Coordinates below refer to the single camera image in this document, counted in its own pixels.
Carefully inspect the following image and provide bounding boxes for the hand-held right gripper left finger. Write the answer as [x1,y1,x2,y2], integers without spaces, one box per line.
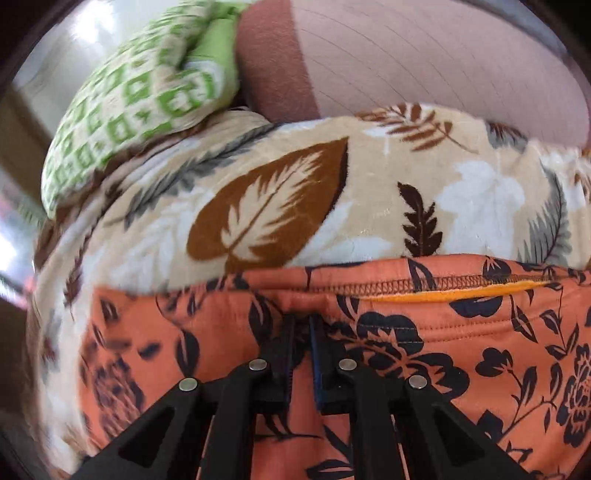
[81,314,296,480]

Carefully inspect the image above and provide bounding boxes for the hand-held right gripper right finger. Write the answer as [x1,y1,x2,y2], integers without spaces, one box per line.
[308,314,532,480]

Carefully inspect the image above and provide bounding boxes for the orange floral garment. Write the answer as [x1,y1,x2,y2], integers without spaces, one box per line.
[78,254,591,480]

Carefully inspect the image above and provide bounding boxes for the leaf print blanket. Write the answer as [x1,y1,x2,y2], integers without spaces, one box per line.
[28,104,591,462]

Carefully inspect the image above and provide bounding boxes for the green checked pillow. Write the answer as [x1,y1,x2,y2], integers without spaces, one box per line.
[41,0,241,217]

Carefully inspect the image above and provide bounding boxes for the pink bolster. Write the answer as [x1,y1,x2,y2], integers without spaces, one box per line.
[235,0,591,148]

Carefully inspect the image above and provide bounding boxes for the wooden stained glass door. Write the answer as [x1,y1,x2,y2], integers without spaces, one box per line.
[0,83,51,301]

